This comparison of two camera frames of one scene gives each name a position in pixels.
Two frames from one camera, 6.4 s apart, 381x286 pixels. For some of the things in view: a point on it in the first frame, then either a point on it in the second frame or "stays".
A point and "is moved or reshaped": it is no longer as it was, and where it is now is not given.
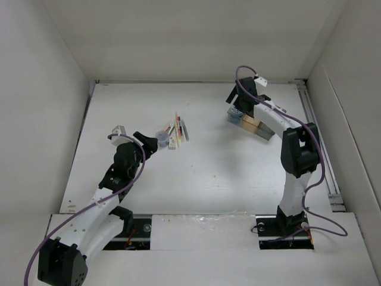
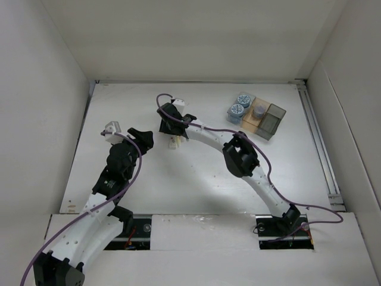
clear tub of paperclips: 162,137 is moved or reshaped
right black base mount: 271,226 stays
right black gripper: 232,95 -> 164,128
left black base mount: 136,235 stays
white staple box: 172,141 stays
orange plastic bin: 250,123 stays
